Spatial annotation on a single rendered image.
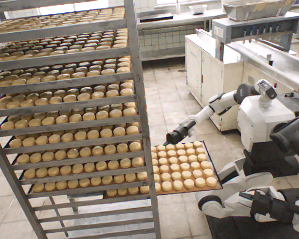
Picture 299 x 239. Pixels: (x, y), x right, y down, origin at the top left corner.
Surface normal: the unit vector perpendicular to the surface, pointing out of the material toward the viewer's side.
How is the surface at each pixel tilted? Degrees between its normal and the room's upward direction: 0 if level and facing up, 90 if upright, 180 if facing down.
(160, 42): 90
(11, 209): 0
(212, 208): 90
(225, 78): 90
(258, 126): 85
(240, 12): 115
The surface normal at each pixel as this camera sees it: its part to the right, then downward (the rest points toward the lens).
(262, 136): -0.68, 0.36
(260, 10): 0.18, 0.80
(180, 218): -0.10, -0.86
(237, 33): 0.15, 0.49
